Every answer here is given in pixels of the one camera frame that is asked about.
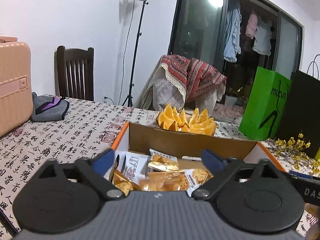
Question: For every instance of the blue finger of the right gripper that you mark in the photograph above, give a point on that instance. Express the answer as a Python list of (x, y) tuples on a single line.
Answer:
[(300, 175)]

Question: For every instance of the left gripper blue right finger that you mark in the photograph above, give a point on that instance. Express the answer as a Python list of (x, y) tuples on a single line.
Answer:
[(218, 165)]

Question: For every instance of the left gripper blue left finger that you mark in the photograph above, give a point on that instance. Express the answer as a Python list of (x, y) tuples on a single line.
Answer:
[(100, 164)]

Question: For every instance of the white gold oat crisp packet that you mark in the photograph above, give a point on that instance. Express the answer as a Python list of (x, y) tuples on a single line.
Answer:
[(164, 181)]

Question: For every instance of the yellow flower branch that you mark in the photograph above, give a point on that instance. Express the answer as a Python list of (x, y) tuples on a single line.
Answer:
[(293, 152)]

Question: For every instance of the calligraphy print tablecloth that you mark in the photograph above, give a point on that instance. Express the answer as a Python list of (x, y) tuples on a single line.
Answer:
[(88, 129)]

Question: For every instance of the orange cardboard snack box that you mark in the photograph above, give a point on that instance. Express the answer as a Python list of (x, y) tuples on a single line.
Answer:
[(186, 147)]

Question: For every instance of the black paper shopping bag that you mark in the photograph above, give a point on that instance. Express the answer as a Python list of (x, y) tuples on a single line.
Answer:
[(301, 113)]

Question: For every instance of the plate of orange slices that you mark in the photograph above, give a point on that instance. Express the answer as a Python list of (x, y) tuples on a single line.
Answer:
[(198, 123)]

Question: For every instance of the grey purple folded cloth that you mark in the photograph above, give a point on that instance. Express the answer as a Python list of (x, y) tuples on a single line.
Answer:
[(48, 108)]

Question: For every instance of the chair under cloth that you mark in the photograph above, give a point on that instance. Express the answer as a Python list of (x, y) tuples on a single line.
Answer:
[(161, 89)]

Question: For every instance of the green paper shopping bag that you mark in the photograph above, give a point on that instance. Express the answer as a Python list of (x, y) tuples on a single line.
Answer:
[(266, 105)]

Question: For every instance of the red patterned cloth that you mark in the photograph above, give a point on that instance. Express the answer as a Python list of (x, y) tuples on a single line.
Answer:
[(192, 77)]

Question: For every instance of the dark wooden chair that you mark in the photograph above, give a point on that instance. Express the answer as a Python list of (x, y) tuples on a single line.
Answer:
[(75, 72)]

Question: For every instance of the pink small suitcase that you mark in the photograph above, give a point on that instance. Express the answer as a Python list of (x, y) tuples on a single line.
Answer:
[(16, 102)]

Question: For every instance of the hanging blue shirt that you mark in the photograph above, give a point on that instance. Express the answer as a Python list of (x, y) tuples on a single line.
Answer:
[(233, 31)]

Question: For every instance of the hanging white garment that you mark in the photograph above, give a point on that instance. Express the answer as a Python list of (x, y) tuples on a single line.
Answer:
[(262, 43)]

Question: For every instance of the hanging pink garment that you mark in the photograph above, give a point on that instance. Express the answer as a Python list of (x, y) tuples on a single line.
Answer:
[(251, 26)]

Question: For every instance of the studio lamp on stand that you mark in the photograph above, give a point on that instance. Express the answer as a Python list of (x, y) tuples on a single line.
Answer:
[(129, 98)]

